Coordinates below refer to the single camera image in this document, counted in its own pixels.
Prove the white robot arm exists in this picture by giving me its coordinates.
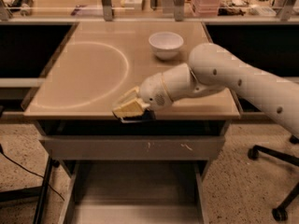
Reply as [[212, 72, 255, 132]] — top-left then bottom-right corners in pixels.
[[112, 43, 299, 137]]

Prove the dark clutter on left shelf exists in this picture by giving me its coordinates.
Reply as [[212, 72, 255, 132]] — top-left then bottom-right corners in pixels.
[[0, 0, 34, 20]]

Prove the grey metal post right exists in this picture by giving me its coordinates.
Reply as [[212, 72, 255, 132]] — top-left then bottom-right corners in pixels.
[[277, 0, 296, 21]]

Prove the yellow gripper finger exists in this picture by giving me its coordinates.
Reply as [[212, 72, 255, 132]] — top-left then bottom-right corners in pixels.
[[117, 86, 139, 104], [112, 98, 150, 119]]

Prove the grey metal post middle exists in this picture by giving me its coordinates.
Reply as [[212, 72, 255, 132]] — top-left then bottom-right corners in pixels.
[[174, 0, 185, 21]]

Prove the open grey middle drawer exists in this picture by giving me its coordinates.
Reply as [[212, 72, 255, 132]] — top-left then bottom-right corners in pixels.
[[58, 161, 209, 224]]

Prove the black office chair base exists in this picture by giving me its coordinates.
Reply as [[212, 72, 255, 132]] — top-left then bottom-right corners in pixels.
[[247, 134, 299, 222]]

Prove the grey metal post left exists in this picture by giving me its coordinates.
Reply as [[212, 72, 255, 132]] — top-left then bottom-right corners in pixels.
[[101, 0, 113, 21]]

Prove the dark clutter on right shelf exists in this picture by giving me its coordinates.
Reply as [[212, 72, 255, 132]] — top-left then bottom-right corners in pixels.
[[218, 0, 284, 17]]

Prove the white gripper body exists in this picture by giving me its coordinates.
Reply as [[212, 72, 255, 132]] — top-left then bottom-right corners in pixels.
[[139, 73, 173, 111]]

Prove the grey metal post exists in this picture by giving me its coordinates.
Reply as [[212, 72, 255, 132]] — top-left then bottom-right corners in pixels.
[[101, 0, 113, 21], [277, 0, 296, 21], [174, 0, 185, 21]]

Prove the white ceramic bowl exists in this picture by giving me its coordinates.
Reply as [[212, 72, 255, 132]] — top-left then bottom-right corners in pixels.
[[149, 32, 184, 61]]

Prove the grey top drawer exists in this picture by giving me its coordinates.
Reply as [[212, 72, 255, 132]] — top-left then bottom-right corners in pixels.
[[39, 135, 225, 161]]

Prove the black floor cable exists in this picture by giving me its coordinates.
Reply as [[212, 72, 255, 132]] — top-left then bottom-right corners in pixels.
[[0, 143, 65, 202]]

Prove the black metal stand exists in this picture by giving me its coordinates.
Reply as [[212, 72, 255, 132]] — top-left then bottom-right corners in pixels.
[[0, 158, 60, 224]]

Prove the dark clutter on shelf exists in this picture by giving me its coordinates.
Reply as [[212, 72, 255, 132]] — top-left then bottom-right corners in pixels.
[[0, 0, 34, 20], [218, 0, 284, 17]]

